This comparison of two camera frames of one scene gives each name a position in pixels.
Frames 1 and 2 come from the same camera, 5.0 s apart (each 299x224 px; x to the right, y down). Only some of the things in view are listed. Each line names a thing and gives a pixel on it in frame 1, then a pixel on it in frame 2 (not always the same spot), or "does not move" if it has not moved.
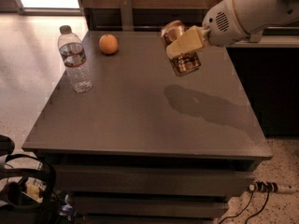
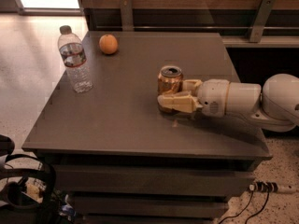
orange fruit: [108, 43] does not move
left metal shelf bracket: [126, 8] does not move
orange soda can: [183, 63] → [170, 79]
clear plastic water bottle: [75, 61] does not move
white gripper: [221, 26] → [213, 96]
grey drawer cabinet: [144, 146] does not move
